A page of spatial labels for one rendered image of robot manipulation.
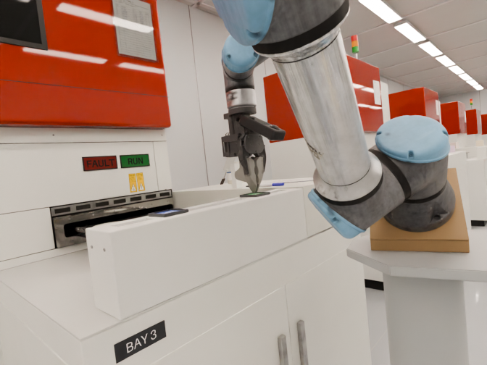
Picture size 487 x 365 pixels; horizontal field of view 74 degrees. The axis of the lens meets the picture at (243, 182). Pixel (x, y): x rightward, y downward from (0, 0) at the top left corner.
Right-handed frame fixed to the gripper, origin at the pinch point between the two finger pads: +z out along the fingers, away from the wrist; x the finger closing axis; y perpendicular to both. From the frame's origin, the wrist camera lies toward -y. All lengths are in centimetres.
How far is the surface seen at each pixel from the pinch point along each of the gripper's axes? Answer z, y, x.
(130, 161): -12, 58, 1
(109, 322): 16.0, -2.7, 41.3
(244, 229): 8.1, -4.0, 10.2
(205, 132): -46, 207, -168
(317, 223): 13.2, -4.0, -20.7
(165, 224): 3.0, -4.0, 30.1
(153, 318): 18.0, -4.0, 34.4
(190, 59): -120, 207, -159
